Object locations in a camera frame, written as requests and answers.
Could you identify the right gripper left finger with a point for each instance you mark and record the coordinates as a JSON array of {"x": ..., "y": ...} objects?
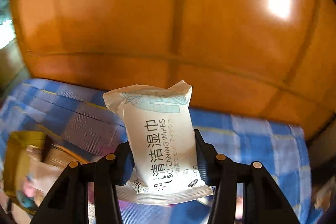
[{"x": 67, "y": 199}]

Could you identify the blue plush toy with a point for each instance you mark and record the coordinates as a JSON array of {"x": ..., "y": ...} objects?
[{"x": 26, "y": 193}]

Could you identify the white cleaning wipes pack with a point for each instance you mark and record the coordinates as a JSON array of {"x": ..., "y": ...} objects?
[{"x": 162, "y": 140}]

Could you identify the gold metal tray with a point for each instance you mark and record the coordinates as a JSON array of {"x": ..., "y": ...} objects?
[{"x": 37, "y": 155}]

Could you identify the blue plaid bedsheet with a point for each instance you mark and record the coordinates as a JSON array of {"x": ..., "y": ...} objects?
[{"x": 79, "y": 121}]

